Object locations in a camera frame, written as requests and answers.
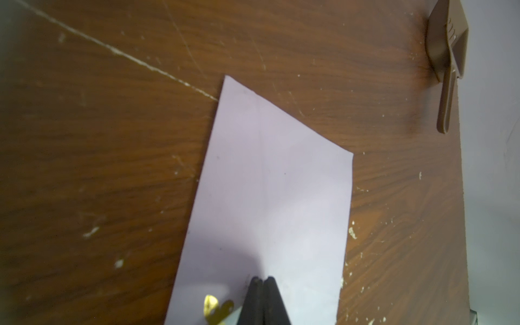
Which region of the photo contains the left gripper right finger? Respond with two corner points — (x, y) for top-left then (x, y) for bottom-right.
(264, 276), (291, 325)

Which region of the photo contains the purple envelope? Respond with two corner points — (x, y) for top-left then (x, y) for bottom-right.
(165, 77), (353, 324)

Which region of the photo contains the brown plastic scoop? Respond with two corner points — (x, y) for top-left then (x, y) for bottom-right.
(425, 0), (469, 134)

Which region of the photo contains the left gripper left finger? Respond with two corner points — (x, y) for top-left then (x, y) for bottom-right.
(237, 277), (264, 325)

